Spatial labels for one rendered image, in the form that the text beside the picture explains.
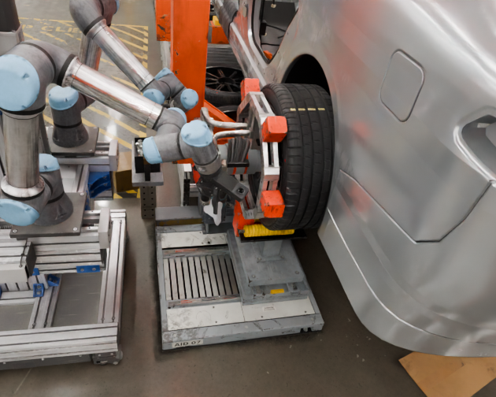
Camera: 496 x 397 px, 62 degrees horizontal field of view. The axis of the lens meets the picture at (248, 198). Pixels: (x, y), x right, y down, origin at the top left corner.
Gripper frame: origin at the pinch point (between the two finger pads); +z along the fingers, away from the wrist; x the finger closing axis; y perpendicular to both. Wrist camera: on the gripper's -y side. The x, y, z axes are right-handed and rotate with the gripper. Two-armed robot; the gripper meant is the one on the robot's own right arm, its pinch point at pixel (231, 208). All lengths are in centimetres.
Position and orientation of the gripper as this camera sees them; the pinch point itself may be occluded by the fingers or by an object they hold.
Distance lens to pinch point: 134.7
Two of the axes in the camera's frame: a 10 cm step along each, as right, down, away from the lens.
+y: -8.5, -2.8, 4.4
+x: -4.8, 7.4, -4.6
